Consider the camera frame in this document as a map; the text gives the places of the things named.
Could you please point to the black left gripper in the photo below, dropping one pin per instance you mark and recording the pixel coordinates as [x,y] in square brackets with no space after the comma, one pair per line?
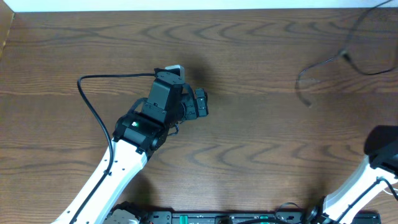
[195,110]

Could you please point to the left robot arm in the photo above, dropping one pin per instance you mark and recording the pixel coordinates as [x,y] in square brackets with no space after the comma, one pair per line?
[137,135]

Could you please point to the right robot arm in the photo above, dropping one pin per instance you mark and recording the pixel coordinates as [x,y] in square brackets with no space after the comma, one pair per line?
[376,172]

